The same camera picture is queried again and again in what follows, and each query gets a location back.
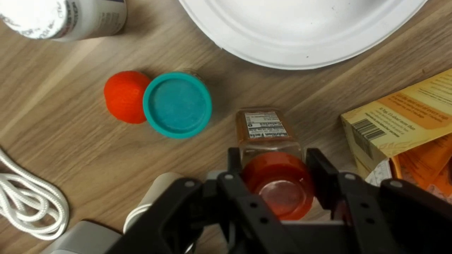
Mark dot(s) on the tub with teal lid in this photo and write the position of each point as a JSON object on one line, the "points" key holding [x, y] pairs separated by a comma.
{"points": [[177, 106]]}

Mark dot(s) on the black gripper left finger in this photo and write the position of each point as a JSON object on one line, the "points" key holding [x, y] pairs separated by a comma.
{"points": [[235, 163]]}

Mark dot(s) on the white paper plate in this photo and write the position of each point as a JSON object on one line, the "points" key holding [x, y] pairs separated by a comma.
{"points": [[301, 33]]}

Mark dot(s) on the red round object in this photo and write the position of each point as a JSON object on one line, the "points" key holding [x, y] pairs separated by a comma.
{"points": [[123, 96]]}

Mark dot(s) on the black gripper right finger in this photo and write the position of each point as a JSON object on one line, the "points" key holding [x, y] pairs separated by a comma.
{"points": [[322, 174]]}

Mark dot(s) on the large white pill bottle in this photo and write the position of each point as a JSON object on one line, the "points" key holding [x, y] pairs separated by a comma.
{"points": [[57, 16]]}

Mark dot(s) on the spice bottle with orange lid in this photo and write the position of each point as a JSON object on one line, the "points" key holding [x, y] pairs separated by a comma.
{"points": [[277, 184]]}

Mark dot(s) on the open yellow cardboard box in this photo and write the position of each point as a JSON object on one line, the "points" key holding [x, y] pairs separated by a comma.
{"points": [[400, 122]]}

